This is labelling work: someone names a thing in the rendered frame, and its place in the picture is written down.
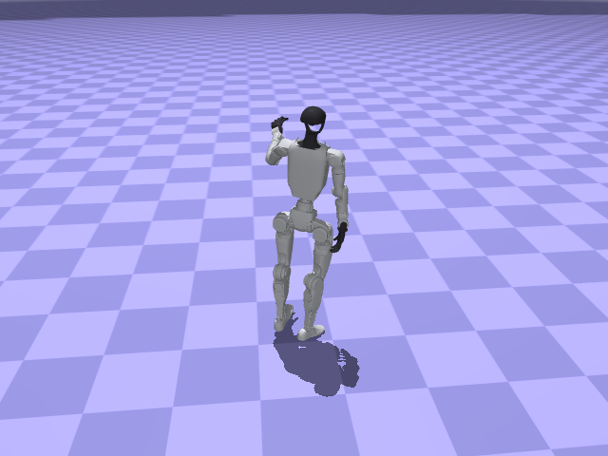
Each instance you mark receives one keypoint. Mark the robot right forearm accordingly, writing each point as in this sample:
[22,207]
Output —
[342,207]

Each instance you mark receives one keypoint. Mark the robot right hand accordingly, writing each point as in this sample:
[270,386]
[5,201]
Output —
[340,238]

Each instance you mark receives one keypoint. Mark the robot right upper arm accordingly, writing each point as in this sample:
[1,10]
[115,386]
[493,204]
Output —
[336,160]

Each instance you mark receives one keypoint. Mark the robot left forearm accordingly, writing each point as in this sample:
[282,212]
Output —
[277,136]

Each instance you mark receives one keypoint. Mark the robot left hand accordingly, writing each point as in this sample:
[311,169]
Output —
[279,123]

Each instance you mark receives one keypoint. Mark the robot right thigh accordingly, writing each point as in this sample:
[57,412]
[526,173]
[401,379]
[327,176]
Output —
[323,236]

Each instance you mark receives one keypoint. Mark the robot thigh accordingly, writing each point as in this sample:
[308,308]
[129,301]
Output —
[284,237]
[323,236]

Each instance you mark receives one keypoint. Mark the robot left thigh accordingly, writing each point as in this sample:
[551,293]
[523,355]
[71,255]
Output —
[284,237]

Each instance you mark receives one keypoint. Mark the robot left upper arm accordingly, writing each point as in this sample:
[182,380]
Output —
[279,151]

